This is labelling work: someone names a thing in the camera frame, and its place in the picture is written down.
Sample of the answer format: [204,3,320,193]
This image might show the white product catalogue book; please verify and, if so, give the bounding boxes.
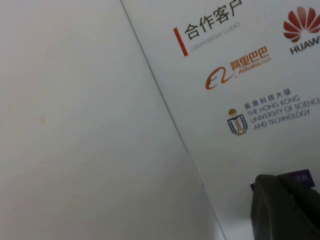
[0,0,320,240]

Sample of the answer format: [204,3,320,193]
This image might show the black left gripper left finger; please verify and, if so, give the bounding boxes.
[251,174,320,240]

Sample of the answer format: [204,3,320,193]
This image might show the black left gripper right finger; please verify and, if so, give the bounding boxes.
[275,177,320,225]

